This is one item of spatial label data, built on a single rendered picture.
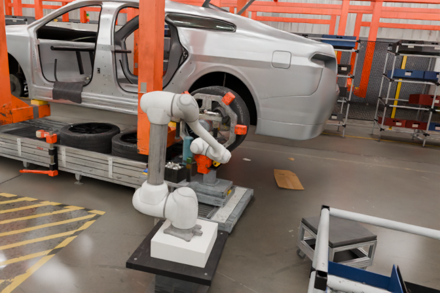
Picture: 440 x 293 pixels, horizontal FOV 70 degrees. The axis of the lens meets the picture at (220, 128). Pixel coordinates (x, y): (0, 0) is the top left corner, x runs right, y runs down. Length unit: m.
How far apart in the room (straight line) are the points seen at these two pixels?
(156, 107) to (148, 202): 0.57
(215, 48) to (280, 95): 0.77
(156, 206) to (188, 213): 0.19
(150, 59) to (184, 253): 1.64
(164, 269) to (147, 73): 1.63
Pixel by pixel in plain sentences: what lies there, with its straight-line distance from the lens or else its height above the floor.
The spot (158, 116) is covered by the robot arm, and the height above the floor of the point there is 1.13.
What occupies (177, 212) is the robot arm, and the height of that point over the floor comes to 0.57.
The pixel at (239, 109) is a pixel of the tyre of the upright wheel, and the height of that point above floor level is 1.02.
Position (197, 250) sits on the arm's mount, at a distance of 1.91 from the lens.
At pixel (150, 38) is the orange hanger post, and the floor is 1.56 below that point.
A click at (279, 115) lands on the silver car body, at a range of 3.00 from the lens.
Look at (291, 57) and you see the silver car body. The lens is 2.95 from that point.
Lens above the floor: 1.49
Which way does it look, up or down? 14 degrees down
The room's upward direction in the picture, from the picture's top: 4 degrees clockwise
